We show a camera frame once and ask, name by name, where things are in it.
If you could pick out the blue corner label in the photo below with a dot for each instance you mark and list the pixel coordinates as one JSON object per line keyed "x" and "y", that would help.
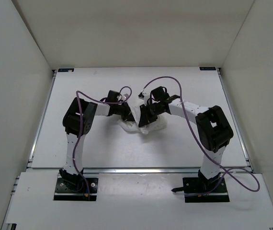
{"x": 207, "y": 68}
{"x": 65, "y": 70}

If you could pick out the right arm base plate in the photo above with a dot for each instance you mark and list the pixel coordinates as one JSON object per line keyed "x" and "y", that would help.
{"x": 195, "y": 191}

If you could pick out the white skirt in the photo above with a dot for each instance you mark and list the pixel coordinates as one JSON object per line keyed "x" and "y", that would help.
{"x": 132, "y": 126}

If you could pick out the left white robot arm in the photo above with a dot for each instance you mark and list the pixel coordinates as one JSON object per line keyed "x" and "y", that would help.
{"x": 77, "y": 122}

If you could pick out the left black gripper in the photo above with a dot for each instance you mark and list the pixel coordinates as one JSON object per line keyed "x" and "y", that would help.
{"x": 128, "y": 115}

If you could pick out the left blue corner label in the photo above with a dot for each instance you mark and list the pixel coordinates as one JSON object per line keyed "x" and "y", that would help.
{"x": 65, "y": 70}

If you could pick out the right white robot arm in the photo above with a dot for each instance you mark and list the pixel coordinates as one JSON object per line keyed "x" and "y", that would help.
{"x": 213, "y": 128}

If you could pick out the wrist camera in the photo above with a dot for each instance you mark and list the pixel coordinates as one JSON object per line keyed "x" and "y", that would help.
{"x": 145, "y": 97}
{"x": 125, "y": 97}

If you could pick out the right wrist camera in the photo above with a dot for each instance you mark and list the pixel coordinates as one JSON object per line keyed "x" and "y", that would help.
{"x": 145, "y": 97}

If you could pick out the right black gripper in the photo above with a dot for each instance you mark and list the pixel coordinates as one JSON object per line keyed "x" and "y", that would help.
{"x": 144, "y": 116}

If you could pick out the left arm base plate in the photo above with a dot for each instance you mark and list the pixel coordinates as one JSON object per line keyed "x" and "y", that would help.
{"x": 63, "y": 192}

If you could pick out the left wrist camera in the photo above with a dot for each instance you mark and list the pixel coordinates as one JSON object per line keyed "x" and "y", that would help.
{"x": 125, "y": 97}

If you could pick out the right blue corner label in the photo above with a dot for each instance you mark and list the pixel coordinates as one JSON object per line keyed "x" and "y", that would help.
{"x": 207, "y": 68}

